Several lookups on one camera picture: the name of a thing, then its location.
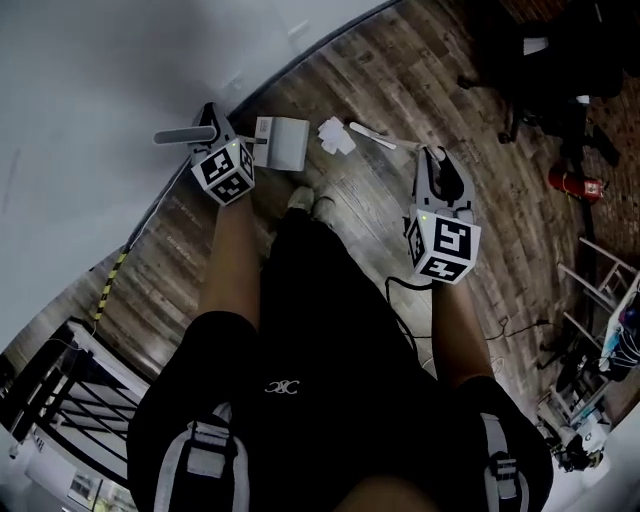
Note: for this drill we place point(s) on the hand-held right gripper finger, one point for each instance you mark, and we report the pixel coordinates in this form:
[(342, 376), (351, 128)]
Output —
[(424, 172), (457, 177)]

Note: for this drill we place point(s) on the yellow black striped strip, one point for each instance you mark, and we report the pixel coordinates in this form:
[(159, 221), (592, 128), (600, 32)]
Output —
[(109, 287)]

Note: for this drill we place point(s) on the person's left forearm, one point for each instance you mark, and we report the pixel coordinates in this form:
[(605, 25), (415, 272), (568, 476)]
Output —
[(230, 260)]

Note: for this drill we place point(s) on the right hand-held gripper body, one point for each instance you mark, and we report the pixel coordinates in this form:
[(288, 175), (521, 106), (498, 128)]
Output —
[(442, 245)]

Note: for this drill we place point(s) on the person's right shoe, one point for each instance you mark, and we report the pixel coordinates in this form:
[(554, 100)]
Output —
[(324, 207)]

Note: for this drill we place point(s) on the black office chair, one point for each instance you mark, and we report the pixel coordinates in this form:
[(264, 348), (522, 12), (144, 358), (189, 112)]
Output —
[(540, 75)]

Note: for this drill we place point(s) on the person's shoe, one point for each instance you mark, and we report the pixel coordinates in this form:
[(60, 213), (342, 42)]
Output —
[(324, 207), (301, 197)]

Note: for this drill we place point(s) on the red fire extinguisher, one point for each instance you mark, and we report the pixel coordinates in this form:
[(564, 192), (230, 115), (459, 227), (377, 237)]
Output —
[(575, 182)]

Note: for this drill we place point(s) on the cluttered white table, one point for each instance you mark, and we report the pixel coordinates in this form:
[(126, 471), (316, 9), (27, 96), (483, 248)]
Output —
[(622, 335)]

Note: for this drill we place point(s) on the wooden plank floor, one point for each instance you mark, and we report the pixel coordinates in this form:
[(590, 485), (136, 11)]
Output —
[(400, 75)]

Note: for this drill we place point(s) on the black metal rack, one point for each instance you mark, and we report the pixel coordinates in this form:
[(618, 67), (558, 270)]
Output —
[(75, 395)]

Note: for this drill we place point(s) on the white metal frame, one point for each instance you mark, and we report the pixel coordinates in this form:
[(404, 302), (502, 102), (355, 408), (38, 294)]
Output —
[(600, 280)]

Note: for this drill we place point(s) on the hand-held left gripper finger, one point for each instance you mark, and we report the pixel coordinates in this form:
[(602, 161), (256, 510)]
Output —
[(225, 129), (206, 119)]

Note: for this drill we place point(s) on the person's right forearm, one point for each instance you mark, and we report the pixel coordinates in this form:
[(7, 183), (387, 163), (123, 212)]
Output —
[(457, 330)]

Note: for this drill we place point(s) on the person's black clothing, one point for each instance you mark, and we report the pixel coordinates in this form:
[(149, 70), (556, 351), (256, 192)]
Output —
[(325, 350)]

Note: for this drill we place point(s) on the white paper trash piece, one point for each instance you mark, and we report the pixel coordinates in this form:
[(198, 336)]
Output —
[(342, 146), (331, 129)]

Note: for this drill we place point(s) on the black tripod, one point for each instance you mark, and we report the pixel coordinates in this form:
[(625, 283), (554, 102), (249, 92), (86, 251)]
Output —
[(567, 345)]

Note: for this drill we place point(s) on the white broom stick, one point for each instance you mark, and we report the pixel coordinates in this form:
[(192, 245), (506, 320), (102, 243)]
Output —
[(380, 136)]

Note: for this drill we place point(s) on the person's left shoe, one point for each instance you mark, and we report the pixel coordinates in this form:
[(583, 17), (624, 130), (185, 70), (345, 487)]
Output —
[(301, 197)]

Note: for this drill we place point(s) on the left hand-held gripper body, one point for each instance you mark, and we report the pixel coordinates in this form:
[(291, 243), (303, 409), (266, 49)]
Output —
[(222, 172)]

